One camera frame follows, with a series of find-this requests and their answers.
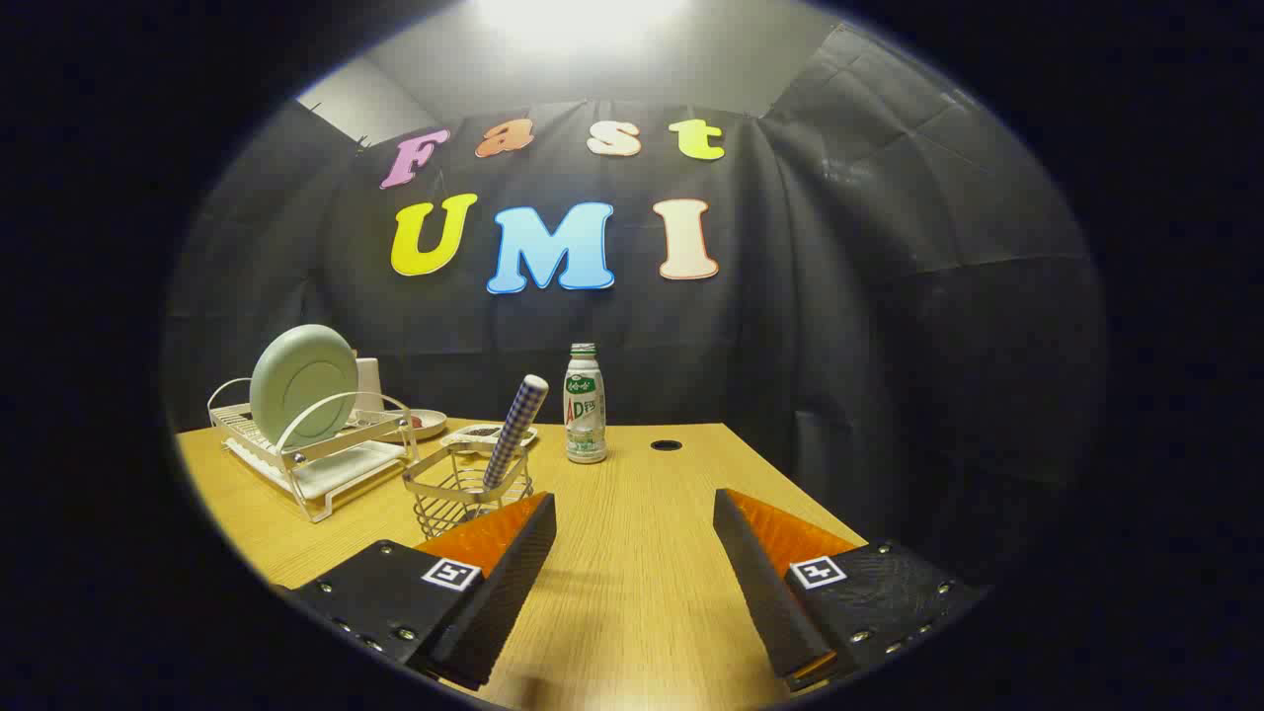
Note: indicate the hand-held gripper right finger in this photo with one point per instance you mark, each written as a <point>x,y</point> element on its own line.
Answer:
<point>765,592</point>

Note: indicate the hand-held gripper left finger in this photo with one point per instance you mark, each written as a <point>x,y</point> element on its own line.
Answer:
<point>504,602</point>

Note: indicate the light green plate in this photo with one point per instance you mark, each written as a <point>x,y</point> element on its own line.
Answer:
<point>296,390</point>

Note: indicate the small white meat plate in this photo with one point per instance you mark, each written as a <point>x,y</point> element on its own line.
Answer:
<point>430,425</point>

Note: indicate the white divided bean tray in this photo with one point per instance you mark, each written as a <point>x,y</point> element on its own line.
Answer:
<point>459,435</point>

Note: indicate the white green label bottle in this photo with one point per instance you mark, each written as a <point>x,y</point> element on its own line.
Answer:
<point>585,415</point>

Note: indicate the white toaster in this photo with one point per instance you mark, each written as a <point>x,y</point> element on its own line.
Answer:
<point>369,385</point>

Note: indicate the black backdrop cloth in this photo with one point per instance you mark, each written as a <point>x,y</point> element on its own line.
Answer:
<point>839,296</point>

